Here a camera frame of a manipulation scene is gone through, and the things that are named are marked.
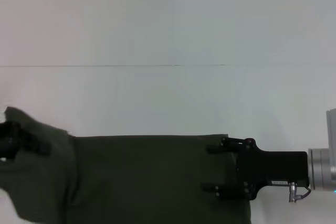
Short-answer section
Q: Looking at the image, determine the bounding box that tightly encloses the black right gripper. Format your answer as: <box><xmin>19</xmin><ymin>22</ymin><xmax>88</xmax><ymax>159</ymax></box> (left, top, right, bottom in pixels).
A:
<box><xmin>201</xmin><ymin>137</ymin><xmax>309</xmax><ymax>201</ymax></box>

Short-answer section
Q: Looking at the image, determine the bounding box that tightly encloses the thin black cable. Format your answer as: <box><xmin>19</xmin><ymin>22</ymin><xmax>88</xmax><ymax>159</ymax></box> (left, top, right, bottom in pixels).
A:
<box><xmin>295</xmin><ymin>186</ymin><xmax>312</xmax><ymax>201</ymax></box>

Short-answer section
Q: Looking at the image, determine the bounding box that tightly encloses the dark green t-shirt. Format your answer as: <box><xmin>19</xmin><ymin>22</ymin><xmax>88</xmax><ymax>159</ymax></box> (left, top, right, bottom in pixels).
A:
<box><xmin>0</xmin><ymin>106</ymin><xmax>253</xmax><ymax>224</ymax></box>

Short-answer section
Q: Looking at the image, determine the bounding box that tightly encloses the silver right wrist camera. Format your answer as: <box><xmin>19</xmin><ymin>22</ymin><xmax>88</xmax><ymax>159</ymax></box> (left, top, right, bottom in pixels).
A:
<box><xmin>326</xmin><ymin>108</ymin><xmax>336</xmax><ymax>151</ymax></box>

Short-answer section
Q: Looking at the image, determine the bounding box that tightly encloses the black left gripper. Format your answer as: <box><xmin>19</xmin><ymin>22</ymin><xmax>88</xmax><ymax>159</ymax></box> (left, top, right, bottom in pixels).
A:
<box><xmin>0</xmin><ymin>121</ymin><xmax>51</xmax><ymax>161</ymax></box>

